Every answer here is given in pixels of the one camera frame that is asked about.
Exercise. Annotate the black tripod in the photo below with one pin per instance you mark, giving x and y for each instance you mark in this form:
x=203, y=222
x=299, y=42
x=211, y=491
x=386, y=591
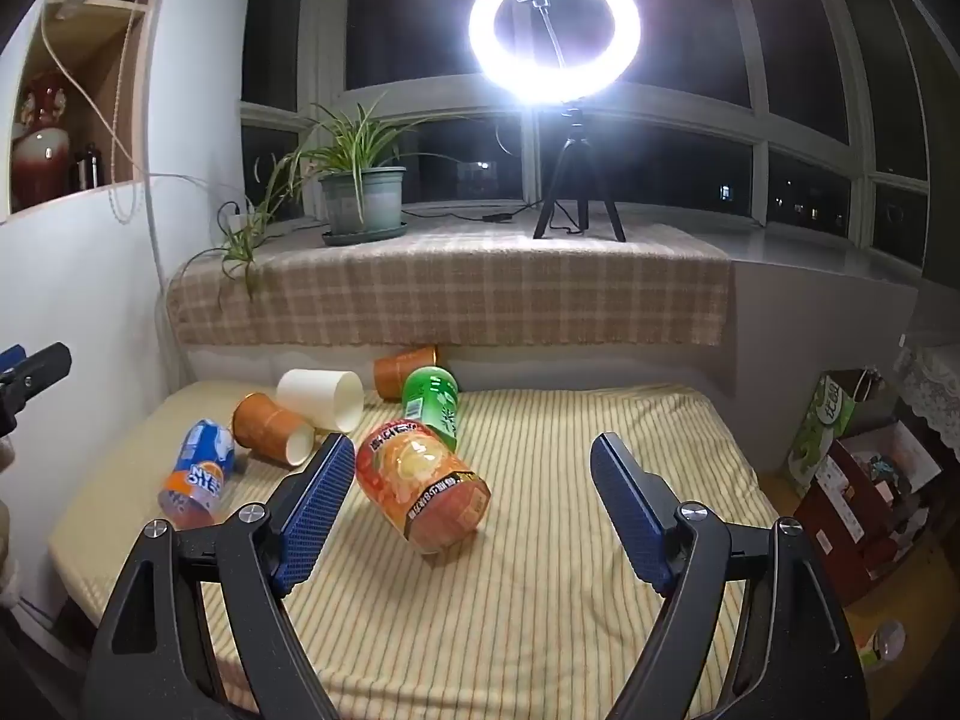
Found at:
x=577, y=180

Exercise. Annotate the red cardboard box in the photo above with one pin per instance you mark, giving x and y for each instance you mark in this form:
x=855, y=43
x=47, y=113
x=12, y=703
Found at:
x=870, y=495

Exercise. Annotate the dark bottle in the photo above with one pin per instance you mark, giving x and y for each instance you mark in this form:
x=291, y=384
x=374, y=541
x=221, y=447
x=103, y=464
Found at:
x=88, y=165

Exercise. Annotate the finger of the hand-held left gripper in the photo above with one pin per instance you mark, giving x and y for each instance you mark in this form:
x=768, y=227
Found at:
x=34, y=371

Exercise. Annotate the red white vase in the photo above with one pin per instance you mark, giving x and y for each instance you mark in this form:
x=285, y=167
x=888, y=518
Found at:
x=41, y=139

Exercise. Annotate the orange paper cup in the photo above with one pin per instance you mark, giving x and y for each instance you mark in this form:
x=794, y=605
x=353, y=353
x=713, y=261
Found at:
x=397, y=375
x=271, y=427

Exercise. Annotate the lace cloth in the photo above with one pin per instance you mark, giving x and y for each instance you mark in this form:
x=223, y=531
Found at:
x=930, y=390

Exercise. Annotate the green carton box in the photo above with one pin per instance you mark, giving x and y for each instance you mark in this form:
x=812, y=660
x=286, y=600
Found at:
x=821, y=427

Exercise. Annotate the blue orange label plastic cup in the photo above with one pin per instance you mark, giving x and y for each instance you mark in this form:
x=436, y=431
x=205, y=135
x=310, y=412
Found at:
x=196, y=484

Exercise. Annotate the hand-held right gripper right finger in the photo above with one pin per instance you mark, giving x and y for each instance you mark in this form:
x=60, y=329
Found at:
x=626, y=499

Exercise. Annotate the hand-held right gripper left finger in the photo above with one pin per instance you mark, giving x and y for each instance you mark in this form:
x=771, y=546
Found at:
x=319, y=499

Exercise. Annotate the white paper cup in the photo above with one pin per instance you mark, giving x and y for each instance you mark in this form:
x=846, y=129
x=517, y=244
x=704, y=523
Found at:
x=319, y=399

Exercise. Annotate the checkered cloth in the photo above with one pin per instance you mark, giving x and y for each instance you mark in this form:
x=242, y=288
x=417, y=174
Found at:
x=450, y=289

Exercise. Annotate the striped mattress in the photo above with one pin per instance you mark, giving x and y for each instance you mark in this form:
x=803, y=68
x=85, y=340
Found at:
x=525, y=540

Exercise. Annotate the green label plastic cup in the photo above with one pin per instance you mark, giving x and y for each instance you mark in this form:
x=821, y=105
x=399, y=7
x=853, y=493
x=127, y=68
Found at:
x=433, y=401

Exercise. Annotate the wooden shelf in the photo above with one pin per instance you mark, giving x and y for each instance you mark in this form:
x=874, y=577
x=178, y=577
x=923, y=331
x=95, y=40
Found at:
x=79, y=82

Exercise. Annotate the potted spider plant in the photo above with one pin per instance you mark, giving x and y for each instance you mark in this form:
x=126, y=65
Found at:
x=360, y=180

